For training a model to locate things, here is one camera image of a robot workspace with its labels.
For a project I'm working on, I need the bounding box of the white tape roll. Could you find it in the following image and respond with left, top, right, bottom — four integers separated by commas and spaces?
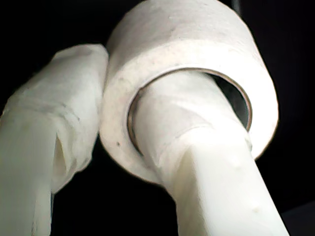
99, 0, 280, 184

